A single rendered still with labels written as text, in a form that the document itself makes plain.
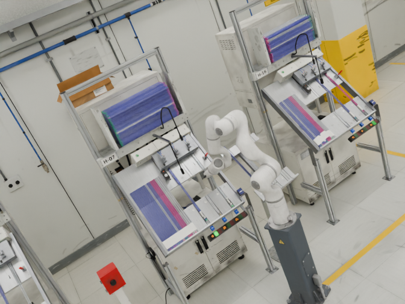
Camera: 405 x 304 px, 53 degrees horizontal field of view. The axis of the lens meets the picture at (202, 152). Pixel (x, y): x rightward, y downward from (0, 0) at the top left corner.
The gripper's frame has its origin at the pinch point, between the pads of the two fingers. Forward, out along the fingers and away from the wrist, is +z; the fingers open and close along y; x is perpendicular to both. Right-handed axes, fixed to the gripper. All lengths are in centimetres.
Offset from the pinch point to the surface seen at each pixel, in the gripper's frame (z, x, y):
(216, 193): -1.8, 14.8, 3.8
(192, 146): -0.9, -25.0, -1.8
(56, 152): 129, -120, 79
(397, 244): -9, 121, -89
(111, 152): -6, -51, 52
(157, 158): 0.2, -31.3, 25.5
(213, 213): -3.7, 25.0, 14.9
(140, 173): 6, -29, 41
